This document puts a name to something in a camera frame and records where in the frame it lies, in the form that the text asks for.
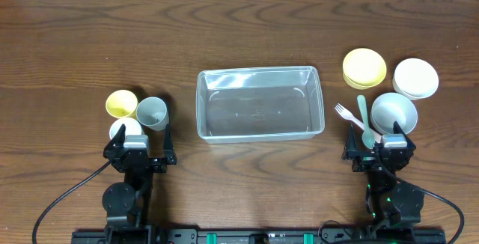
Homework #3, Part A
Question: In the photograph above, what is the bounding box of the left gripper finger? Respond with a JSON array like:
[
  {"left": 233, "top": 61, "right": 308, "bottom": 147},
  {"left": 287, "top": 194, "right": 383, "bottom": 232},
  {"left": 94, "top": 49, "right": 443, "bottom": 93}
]
[
  {"left": 163, "top": 124, "right": 174, "bottom": 158},
  {"left": 106, "top": 124, "right": 126, "bottom": 152}
]

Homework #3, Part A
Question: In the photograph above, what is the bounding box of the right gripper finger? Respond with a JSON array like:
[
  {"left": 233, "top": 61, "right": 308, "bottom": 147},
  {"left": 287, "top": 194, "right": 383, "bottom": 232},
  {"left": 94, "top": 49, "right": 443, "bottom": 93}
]
[
  {"left": 393, "top": 121, "right": 415, "bottom": 147},
  {"left": 344, "top": 124, "right": 357, "bottom": 153}
]

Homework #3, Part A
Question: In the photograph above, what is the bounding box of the white plastic cup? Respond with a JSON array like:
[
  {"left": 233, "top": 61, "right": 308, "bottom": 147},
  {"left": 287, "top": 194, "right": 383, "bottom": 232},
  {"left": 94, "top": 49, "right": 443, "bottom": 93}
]
[{"left": 109, "top": 118, "right": 144, "bottom": 139}]

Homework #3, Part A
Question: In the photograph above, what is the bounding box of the pink plastic fork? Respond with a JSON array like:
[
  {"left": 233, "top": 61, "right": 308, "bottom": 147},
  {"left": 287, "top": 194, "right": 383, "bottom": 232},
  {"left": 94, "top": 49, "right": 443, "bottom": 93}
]
[{"left": 335, "top": 103, "right": 381, "bottom": 143}]

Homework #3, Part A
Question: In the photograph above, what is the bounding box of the mint green plastic spoon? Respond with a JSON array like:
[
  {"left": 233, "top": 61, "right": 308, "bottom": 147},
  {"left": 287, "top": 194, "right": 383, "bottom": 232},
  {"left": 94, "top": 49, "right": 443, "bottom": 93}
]
[{"left": 357, "top": 95, "right": 376, "bottom": 149}]

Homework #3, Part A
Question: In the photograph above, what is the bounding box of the grey plastic bowl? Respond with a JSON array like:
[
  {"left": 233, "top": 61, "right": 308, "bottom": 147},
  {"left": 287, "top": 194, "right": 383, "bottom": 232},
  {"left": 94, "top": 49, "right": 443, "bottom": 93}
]
[{"left": 370, "top": 93, "right": 418, "bottom": 134}]

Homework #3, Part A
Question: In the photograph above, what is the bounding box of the yellow plastic cup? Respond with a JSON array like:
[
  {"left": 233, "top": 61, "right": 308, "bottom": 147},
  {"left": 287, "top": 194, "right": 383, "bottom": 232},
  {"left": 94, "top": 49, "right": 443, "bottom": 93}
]
[{"left": 106, "top": 90, "right": 138, "bottom": 119}]

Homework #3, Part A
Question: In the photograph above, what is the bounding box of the grey plastic cup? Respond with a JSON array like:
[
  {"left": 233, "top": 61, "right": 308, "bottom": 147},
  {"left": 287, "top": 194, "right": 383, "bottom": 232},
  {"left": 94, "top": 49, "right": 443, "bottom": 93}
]
[{"left": 136, "top": 97, "right": 169, "bottom": 131}]

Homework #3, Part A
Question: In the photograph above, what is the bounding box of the white plastic bowl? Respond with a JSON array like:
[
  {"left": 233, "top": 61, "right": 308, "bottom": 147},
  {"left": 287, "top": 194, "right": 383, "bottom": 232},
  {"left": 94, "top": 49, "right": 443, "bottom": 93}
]
[{"left": 392, "top": 58, "right": 439, "bottom": 100}]

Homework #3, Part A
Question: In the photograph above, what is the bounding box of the yellow plastic bowl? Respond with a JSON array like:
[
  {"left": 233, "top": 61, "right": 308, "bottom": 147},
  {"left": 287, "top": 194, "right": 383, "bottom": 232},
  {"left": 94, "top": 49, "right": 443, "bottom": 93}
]
[{"left": 342, "top": 48, "right": 387, "bottom": 90}]

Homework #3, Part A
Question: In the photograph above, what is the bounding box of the clear plastic container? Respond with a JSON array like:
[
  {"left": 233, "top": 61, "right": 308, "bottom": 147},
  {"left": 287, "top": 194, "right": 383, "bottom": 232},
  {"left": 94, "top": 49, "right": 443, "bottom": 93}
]
[{"left": 196, "top": 66, "right": 326, "bottom": 144}]

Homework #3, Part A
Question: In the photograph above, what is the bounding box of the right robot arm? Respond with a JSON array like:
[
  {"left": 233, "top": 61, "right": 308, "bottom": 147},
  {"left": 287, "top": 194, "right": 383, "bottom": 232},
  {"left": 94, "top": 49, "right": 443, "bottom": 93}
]
[{"left": 341, "top": 122, "right": 424, "bottom": 243}]

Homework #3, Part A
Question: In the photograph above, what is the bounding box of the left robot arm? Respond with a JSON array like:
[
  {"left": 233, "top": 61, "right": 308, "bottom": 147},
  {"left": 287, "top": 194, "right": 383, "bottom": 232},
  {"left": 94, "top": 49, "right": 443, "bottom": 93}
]
[{"left": 102, "top": 125, "right": 177, "bottom": 244}]

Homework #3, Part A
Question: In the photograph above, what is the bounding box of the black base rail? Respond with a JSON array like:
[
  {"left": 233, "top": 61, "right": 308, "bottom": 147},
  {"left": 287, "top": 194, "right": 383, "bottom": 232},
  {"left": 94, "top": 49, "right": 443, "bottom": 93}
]
[{"left": 71, "top": 226, "right": 447, "bottom": 244}]

